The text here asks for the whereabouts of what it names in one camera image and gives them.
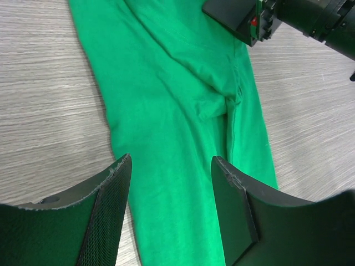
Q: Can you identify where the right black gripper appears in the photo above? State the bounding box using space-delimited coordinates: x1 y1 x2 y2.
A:
202 0 282 47

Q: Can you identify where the green t shirt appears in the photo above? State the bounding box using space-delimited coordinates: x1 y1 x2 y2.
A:
69 1 277 265

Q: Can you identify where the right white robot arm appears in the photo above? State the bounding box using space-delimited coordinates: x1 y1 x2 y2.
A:
202 0 354 59

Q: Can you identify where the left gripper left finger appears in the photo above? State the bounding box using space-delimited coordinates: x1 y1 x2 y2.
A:
1 155 131 265

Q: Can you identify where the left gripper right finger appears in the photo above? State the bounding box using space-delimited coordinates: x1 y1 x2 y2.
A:
211 157 354 265

